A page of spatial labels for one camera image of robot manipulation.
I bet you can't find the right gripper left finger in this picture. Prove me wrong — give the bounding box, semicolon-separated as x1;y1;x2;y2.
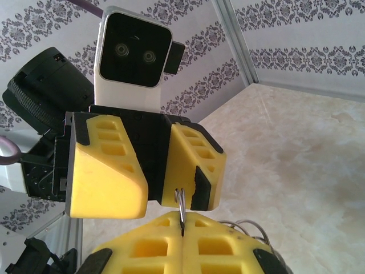
76;211;185;274

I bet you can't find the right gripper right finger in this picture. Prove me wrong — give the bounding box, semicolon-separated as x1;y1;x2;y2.
182;213;287;274

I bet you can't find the grey carabiner keyring with rings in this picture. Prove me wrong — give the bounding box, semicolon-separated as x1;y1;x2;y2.
173;187;290;274

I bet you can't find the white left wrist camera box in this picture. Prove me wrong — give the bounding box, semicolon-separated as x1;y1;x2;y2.
94;5;186;115

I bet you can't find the aluminium frame post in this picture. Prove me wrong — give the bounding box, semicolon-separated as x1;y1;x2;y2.
212;0;259;85

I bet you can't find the aluminium table end rail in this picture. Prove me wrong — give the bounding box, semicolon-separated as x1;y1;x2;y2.
250;81;365;100

